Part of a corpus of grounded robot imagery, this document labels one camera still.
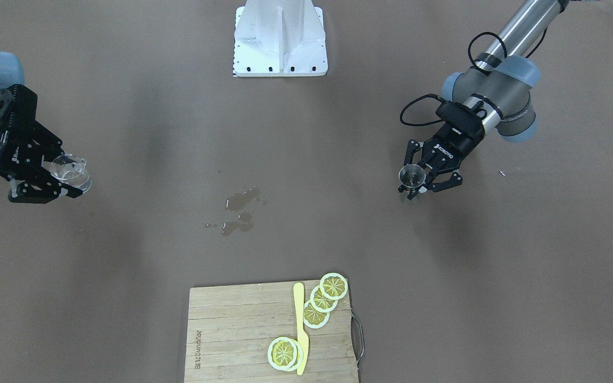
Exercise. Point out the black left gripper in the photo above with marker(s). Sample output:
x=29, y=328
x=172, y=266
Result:
x=456, y=144

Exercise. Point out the small glass measuring beaker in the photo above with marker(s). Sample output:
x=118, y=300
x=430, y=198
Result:
x=71, y=170

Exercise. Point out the steel double jigger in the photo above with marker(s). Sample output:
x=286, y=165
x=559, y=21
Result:
x=412, y=178

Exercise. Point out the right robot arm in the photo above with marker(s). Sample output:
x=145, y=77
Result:
x=11, y=72

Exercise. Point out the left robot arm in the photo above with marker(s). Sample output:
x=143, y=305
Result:
x=494, y=94

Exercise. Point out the lemon slice in row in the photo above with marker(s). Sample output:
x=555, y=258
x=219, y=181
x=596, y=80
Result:
x=320, y=302
x=314, y=319

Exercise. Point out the yellow plastic knife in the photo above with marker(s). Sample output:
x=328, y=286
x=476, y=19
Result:
x=302, y=337

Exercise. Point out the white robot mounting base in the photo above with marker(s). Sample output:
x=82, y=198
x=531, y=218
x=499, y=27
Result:
x=279, y=39

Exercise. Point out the lower lemon slice of pair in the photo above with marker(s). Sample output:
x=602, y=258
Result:
x=299, y=356

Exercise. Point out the wooden cutting board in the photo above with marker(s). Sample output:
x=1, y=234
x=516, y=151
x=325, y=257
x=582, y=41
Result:
x=230, y=329

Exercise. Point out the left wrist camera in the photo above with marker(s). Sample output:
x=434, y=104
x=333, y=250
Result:
x=461, y=117

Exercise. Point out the lemon slice near board handle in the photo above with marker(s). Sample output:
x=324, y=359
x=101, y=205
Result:
x=334, y=285

